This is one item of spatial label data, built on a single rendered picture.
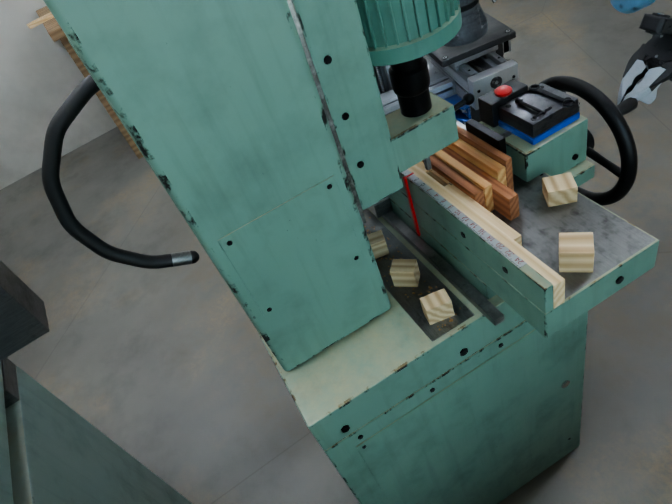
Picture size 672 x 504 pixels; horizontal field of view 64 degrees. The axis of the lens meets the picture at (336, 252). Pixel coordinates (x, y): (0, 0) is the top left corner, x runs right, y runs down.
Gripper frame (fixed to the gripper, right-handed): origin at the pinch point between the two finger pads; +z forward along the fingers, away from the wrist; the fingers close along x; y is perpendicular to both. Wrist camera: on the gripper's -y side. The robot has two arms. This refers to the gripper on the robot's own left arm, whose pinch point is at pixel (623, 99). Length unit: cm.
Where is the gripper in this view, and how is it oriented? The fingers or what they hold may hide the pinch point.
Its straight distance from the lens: 119.3
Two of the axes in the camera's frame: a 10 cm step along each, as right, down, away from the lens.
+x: -4.5, -5.5, 7.0
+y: 6.7, 3.2, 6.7
